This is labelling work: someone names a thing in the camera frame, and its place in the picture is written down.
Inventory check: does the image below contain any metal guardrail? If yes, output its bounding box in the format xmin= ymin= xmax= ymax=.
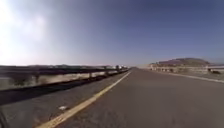
xmin=0 ymin=65 xmax=130 ymax=88

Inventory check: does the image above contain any pale concrete barrier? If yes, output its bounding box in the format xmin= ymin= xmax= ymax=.
xmin=146 ymin=63 xmax=224 ymax=75

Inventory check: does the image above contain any brown hill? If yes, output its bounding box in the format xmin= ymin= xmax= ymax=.
xmin=150 ymin=57 xmax=212 ymax=67

